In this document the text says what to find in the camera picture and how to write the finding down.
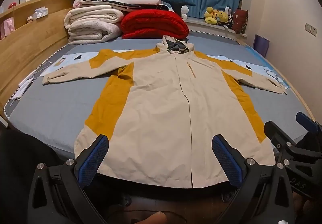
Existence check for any pink cloth item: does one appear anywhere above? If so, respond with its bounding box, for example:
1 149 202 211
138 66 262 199
0 18 14 39

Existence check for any beige and mustard hooded jacket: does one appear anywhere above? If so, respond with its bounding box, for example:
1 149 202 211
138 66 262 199
41 35 288 188

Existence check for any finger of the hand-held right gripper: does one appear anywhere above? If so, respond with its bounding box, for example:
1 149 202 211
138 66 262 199
296 111 322 137
264 120 302 163

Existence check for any wooden headboard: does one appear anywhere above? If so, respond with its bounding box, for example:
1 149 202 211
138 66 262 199
0 0 81 124

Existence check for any bed with grey sheet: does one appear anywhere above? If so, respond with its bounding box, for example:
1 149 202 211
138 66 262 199
0 29 316 164

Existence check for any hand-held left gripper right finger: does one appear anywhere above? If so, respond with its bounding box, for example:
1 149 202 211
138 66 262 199
212 134 295 224

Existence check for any light blue printed sheet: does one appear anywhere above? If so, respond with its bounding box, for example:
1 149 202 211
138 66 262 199
40 49 290 89

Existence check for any white cloth with dark trim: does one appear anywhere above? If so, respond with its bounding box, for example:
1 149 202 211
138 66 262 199
80 0 174 13

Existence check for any purple bag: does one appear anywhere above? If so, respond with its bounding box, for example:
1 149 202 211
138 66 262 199
253 34 270 58

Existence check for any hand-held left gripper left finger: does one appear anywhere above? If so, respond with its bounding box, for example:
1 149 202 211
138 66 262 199
26 134 110 224

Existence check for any window sill bench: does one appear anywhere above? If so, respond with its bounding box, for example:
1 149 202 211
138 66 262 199
183 17 250 41

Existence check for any person's shoe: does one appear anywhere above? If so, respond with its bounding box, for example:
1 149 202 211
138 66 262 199
221 187 240 203
118 194 133 207

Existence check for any yellow plush toy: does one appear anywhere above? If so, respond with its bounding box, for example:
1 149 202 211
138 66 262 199
204 6 219 25
216 11 229 26

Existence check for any folded white fleece blanket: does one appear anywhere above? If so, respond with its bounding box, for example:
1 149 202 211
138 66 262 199
64 5 124 45

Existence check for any folded red quilt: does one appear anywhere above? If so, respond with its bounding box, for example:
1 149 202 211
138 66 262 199
121 9 190 40

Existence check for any tissue box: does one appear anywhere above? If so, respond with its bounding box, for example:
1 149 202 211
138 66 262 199
32 6 49 19

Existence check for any white charging cable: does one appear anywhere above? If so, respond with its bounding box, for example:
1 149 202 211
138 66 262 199
11 61 54 100

